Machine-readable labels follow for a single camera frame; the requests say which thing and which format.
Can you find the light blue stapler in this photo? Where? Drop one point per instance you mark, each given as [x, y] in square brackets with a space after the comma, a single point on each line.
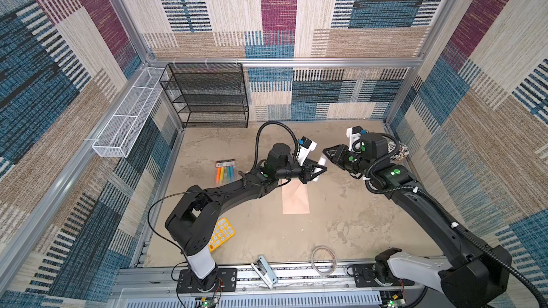
[262, 268]

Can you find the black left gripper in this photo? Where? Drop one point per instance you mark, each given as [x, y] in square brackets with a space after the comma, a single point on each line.
[305, 175]

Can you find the black wire shelf rack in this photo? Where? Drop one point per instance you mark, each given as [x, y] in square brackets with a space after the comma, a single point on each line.
[207, 95]

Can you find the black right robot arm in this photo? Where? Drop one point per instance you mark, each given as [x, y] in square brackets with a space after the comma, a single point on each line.
[473, 273]

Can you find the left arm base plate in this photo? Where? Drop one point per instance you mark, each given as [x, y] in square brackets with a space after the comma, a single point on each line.
[224, 279]

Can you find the cup of pencils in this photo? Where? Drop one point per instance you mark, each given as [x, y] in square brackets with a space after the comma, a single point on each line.
[401, 155]

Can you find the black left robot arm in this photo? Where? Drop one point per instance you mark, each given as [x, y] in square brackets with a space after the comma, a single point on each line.
[192, 222]

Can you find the white glue stick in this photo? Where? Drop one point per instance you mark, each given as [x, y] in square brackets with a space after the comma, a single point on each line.
[320, 168]

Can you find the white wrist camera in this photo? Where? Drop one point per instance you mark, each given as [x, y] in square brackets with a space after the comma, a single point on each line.
[354, 135]
[306, 146]

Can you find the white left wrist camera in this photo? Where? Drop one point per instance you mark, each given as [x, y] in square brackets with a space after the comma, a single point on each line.
[306, 146]

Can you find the yellow calculator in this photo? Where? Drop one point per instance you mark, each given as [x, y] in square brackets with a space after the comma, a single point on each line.
[222, 232]

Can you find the white wire mesh basket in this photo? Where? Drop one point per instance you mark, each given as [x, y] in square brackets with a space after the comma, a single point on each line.
[124, 127]

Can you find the pink envelope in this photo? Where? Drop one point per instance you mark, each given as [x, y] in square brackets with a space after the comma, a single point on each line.
[295, 198]

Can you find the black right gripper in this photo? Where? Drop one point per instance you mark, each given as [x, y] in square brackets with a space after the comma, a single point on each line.
[338, 154]

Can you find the pack of coloured markers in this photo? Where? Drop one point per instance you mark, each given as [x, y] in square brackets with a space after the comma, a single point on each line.
[225, 171]

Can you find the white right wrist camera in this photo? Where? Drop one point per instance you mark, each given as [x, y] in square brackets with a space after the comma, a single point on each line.
[354, 135]

